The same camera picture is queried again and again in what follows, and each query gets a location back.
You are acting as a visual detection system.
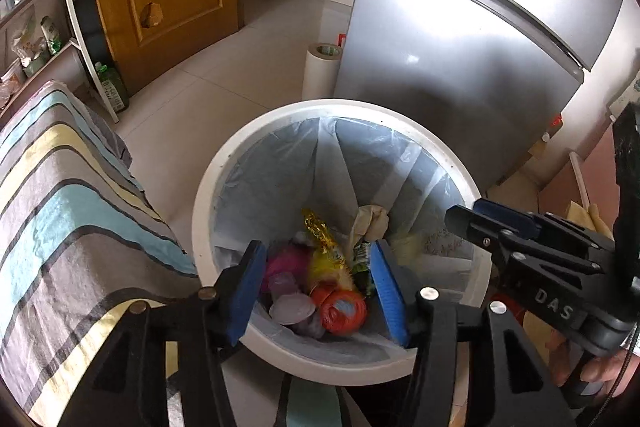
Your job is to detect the translucent bin liner bag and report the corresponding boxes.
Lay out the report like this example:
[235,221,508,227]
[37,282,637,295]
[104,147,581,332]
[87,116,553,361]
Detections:
[212,116,476,364]

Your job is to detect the wooden stick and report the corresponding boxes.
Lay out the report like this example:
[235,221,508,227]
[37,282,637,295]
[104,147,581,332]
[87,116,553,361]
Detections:
[569,151,594,208]

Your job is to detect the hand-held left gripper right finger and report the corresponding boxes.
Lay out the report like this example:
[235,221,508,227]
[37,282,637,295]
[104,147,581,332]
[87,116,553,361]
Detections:
[370,239,578,427]

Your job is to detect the clear plastic cup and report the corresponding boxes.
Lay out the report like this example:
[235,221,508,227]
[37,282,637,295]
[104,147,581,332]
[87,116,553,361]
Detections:
[267,271,318,327]

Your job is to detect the black appliance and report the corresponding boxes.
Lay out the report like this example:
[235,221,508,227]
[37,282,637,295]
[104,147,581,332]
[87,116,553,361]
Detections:
[69,0,110,96]

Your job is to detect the green plastic bottle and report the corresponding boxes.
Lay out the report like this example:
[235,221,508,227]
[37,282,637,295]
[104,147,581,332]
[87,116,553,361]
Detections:
[93,62,130,113]

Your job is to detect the white plastic bags bundle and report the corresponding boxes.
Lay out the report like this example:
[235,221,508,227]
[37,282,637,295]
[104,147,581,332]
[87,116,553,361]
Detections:
[9,21,47,68]

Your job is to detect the white metal shelf rack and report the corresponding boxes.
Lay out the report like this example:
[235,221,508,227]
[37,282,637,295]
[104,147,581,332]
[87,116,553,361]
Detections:
[0,0,121,124]

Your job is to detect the crumpled clear plastic bag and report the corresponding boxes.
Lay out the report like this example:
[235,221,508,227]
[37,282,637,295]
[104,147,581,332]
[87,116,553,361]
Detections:
[0,71,24,108]

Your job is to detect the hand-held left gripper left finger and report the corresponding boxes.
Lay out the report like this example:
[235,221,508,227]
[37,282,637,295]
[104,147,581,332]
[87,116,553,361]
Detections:
[57,240,267,427]

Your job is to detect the white round waste bin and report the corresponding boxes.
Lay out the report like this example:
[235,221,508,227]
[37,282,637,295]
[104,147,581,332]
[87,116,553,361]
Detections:
[191,97,493,384]

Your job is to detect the red plastic bag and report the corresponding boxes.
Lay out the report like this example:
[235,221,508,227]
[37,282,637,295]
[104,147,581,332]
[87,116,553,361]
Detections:
[310,284,369,334]

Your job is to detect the black cable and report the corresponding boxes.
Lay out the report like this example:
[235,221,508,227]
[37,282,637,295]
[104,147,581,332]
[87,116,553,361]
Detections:
[587,324,640,427]

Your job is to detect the striped blanket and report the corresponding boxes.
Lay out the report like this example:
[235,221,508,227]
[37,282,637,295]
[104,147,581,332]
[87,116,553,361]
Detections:
[0,79,201,420]

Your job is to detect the beige paper bag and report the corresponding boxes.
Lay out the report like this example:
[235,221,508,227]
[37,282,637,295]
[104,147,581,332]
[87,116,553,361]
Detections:
[351,204,392,249]

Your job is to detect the person's right hand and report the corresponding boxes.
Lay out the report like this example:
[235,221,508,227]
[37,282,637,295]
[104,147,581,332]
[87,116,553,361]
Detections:
[552,343,640,400]

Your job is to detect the yellow pineapple print cloth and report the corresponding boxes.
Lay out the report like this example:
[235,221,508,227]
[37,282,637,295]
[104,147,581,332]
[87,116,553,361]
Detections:
[564,201,617,239]

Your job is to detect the magenta plastic wrapper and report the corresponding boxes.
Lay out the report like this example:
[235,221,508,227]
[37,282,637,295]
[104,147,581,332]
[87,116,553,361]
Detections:
[264,243,312,281]

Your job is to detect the green snack wrapper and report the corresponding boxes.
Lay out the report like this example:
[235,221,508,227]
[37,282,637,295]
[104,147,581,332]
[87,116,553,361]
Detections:
[351,241,377,299]

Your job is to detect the white green packet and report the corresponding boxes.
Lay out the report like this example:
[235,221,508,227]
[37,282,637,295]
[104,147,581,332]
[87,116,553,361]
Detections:
[40,15,64,56]

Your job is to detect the green bowl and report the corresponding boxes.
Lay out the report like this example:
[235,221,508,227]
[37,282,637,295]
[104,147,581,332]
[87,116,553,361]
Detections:
[22,54,52,78]

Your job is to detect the silver refrigerator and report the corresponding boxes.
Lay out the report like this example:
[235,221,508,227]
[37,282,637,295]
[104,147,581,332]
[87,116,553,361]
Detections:
[332,0,632,194]

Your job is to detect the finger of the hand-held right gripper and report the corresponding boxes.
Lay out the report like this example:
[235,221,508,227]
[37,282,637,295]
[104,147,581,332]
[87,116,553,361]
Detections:
[474,198,615,254]
[445,205,617,278]

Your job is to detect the white paper roll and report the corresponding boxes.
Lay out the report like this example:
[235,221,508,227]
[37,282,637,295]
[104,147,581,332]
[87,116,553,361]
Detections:
[301,41,344,101]

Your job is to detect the yellow snack wrapper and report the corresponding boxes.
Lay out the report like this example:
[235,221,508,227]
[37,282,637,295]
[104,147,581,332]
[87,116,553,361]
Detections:
[301,208,362,294]

